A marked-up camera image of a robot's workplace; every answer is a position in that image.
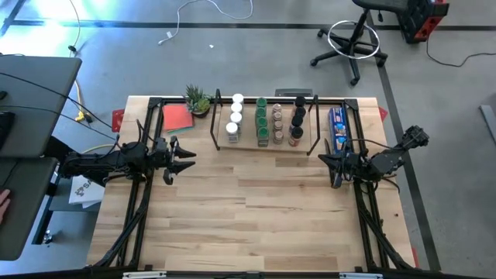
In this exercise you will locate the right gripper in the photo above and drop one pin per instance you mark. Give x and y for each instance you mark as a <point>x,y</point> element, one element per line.
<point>352,162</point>

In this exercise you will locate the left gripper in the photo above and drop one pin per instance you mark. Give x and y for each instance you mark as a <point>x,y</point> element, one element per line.
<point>162,155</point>

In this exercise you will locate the black lid orange spice jar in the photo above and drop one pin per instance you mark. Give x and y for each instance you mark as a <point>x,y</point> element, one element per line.
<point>296,133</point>

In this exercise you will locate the black lid purple spice jar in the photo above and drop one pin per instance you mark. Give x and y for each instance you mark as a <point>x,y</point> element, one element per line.
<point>297,121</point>

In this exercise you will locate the small glass spice jar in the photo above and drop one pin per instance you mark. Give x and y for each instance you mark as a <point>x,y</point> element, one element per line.
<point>276,107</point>
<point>277,125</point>
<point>278,136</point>
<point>277,116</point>

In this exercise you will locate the green lid spice jar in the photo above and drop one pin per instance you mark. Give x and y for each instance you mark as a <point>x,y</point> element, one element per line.
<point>261,102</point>
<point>262,122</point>
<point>261,112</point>
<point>263,133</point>

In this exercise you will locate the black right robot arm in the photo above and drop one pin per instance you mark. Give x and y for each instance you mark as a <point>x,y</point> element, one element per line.
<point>391,159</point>

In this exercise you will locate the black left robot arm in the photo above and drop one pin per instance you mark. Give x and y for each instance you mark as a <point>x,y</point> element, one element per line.
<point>97,160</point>

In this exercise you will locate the black metal wood shelf rack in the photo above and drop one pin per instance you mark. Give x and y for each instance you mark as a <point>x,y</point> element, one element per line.
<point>249,135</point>

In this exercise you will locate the green folder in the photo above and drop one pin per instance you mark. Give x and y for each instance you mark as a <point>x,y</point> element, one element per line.
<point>184,131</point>

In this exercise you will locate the blue plastic wrap box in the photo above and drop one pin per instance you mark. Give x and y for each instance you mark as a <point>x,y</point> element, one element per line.
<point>338,120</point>

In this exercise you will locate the potted succulent plant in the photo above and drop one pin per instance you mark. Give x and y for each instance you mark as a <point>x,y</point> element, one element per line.
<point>199,104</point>

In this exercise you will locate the red floor marker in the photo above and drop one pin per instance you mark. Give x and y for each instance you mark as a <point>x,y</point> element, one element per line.
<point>383,114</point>
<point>118,121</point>

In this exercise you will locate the grey floor box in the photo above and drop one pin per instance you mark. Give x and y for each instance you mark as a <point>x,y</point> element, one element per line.
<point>292,93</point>

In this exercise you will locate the white printed bag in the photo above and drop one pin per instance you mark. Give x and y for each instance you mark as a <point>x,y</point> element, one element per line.
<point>83,193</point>

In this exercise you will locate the grey desk top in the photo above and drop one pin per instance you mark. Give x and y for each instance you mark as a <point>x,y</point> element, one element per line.
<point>35,97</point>
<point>23,209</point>

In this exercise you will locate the grey panel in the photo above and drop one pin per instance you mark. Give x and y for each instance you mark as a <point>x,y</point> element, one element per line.
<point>490,124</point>

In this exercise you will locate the black office chair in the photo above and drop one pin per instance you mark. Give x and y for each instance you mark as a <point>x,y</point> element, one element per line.
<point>387,4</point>

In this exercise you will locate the red black tool case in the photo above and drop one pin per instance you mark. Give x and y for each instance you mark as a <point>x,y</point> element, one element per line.
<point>426,19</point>

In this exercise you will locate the black keyboard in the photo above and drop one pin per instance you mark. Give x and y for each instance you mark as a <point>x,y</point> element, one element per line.
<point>5,129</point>

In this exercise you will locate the person's hand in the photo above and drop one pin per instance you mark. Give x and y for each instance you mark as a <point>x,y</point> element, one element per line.
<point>4,205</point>

